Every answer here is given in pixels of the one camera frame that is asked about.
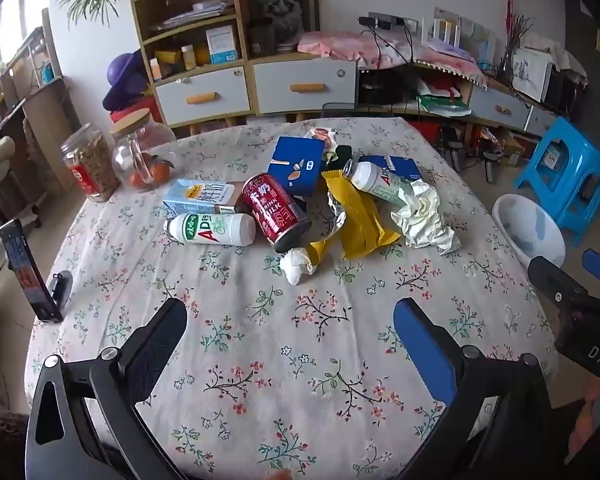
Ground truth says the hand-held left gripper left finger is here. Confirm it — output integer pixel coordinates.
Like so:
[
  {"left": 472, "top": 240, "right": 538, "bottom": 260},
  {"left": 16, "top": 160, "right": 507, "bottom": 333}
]
[{"left": 26, "top": 297, "right": 188, "bottom": 480}]

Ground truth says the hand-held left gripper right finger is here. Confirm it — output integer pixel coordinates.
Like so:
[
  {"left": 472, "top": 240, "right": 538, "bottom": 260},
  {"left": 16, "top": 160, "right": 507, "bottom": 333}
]
[{"left": 393, "top": 297, "right": 566, "bottom": 480}]

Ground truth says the white plastic bucket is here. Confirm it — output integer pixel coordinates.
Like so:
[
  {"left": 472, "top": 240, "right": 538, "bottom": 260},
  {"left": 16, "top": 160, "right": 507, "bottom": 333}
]
[{"left": 491, "top": 193, "right": 566, "bottom": 268}]

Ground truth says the light blue milk carton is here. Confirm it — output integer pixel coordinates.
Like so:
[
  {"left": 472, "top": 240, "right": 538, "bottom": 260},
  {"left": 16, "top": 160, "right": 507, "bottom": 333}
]
[{"left": 162, "top": 179, "right": 246, "bottom": 215}]

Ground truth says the yellow foil wrapper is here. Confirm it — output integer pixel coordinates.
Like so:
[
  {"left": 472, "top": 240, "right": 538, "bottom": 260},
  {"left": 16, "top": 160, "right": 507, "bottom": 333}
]
[{"left": 307, "top": 169, "right": 402, "bottom": 267}]

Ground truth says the white tissue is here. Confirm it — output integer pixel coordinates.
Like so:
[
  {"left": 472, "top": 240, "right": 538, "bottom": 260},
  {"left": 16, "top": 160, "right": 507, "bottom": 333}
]
[{"left": 280, "top": 247, "right": 318, "bottom": 286}]

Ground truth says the red drink can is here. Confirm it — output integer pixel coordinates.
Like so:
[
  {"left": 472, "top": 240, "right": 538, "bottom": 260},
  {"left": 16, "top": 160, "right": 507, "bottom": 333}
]
[{"left": 235, "top": 173, "right": 312, "bottom": 254}]

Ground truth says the white green-label drink bottle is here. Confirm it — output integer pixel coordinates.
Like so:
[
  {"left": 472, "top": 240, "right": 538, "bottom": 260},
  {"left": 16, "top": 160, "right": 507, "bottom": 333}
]
[
  {"left": 164, "top": 212, "right": 257, "bottom": 247},
  {"left": 342, "top": 159, "right": 416, "bottom": 208}
]

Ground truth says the dark blue carton box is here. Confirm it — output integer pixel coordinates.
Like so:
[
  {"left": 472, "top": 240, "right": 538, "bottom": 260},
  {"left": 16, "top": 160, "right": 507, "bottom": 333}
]
[
  {"left": 266, "top": 136, "right": 327, "bottom": 197},
  {"left": 358, "top": 155, "right": 421, "bottom": 181}
]

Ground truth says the person's right forearm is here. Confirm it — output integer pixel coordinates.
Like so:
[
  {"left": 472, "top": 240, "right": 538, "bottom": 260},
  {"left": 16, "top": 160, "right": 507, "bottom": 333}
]
[{"left": 565, "top": 382, "right": 600, "bottom": 480}]

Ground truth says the blue plastic stool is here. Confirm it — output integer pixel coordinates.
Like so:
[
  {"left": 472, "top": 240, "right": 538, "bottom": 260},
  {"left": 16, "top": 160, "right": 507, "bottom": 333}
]
[{"left": 512, "top": 116, "right": 600, "bottom": 233}]

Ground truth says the floral tablecloth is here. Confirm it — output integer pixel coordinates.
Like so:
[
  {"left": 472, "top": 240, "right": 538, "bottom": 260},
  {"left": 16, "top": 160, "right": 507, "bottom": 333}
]
[{"left": 24, "top": 117, "right": 561, "bottom": 480}]

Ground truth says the crumpled white paper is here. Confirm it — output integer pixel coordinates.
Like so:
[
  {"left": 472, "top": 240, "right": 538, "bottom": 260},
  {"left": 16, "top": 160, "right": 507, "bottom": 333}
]
[{"left": 390, "top": 180, "right": 462, "bottom": 253}]

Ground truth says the smartphone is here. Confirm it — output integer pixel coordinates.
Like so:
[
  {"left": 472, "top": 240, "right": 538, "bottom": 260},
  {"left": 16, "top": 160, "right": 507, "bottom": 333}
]
[{"left": 0, "top": 218, "right": 63, "bottom": 322}]

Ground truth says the black speaker box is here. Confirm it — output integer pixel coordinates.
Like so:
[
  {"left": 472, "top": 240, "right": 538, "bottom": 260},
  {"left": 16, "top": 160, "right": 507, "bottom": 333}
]
[{"left": 545, "top": 62, "right": 588, "bottom": 116}]

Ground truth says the long wooden bench shelf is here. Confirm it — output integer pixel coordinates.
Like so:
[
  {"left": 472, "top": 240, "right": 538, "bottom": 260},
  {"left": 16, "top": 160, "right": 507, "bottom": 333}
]
[{"left": 355, "top": 60, "right": 561, "bottom": 138}]

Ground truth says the plastic snack jar red label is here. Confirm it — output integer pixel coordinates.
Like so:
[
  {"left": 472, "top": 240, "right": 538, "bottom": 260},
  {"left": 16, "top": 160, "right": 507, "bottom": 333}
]
[{"left": 60, "top": 122, "right": 120, "bottom": 203}]

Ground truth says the glass jar wooden lid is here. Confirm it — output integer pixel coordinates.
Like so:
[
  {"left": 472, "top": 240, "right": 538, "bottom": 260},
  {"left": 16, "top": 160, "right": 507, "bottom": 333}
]
[{"left": 111, "top": 108, "right": 178, "bottom": 192}]

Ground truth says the ink painting paper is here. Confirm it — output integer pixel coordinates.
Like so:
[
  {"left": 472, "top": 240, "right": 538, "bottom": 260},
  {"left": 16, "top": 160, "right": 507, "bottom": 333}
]
[{"left": 512, "top": 47, "right": 553, "bottom": 101}]

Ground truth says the green white plastic bag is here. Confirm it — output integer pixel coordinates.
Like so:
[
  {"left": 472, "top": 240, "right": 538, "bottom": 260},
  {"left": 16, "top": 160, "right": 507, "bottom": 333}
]
[{"left": 417, "top": 80, "right": 473, "bottom": 116}]

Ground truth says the dark green packet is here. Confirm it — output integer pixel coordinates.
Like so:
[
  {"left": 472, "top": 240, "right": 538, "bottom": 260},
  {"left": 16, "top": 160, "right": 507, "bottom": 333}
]
[{"left": 325, "top": 145, "right": 353, "bottom": 171}]

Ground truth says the white red snack packet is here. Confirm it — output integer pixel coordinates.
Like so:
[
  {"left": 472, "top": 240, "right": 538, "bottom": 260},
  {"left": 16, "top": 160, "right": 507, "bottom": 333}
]
[{"left": 302, "top": 127, "right": 338, "bottom": 153}]

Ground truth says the wooden shelf cabinet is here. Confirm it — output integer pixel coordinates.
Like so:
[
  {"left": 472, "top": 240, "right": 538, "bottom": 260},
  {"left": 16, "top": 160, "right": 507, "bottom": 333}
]
[{"left": 130, "top": 0, "right": 255, "bottom": 128}]

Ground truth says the dried twigs bunch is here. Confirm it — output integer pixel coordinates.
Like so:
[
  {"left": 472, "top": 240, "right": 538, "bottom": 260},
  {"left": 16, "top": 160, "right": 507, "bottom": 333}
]
[{"left": 500, "top": 12, "right": 533, "bottom": 76}]

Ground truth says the cardboard shelf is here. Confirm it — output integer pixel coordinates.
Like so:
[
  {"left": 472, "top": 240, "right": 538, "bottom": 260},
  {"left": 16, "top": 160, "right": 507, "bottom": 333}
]
[{"left": 0, "top": 7, "right": 83, "bottom": 201}]

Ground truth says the purple hat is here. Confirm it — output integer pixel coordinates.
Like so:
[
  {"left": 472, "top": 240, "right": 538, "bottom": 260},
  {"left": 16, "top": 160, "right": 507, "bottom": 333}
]
[{"left": 102, "top": 50, "right": 148, "bottom": 111}]

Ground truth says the translucent dark chair backrest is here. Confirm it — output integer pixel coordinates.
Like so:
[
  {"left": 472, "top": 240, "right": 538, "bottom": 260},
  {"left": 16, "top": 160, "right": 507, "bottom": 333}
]
[{"left": 321, "top": 102, "right": 361, "bottom": 122}]

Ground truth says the white rack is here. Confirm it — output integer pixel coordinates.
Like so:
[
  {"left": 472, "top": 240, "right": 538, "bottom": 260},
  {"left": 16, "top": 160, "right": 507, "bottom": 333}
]
[{"left": 435, "top": 7, "right": 481, "bottom": 46}]

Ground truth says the low wooden drawer cabinet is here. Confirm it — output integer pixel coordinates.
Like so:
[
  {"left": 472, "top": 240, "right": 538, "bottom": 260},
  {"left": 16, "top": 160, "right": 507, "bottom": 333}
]
[{"left": 247, "top": 52, "right": 361, "bottom": 117}]

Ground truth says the blue white box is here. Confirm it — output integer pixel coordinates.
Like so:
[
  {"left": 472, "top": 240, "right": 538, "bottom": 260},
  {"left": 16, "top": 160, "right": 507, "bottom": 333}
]
[{"left": 205, "top": 25, "right": 238, "bottom": 64}]

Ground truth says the grey power strip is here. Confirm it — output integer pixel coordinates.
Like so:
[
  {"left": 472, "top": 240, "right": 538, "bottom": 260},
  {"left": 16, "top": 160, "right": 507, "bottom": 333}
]
[{"left": 367, "top": 11, "right": 420, "bottom": 31}]

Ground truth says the pink floral cloth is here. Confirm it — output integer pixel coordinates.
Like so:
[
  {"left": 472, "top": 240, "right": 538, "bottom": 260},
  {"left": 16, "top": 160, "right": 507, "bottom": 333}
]
[{"left": 297, "top": 30, "right": 486, "bottom": 86}]

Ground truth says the stack of papers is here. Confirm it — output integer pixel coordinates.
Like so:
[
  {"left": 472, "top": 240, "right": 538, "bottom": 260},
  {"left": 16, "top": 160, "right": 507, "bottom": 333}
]
[{"left": 160, "top": 2, "right": 233, "bottom": 28}]

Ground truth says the framed picture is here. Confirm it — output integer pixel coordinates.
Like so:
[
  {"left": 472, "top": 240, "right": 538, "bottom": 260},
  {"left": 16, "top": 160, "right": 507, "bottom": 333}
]
[{"left": 246, "top": 0, "right": 321, "bottom": 56}]

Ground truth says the black device grey handle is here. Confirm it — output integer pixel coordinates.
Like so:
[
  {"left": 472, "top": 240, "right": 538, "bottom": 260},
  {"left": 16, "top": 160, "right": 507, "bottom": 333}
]
[
  {"left": 442, "top": 127, "right": 468, "bottom": 173},
  {"left": 480, "top": 142, "right": 503, "bottom": 183}
]

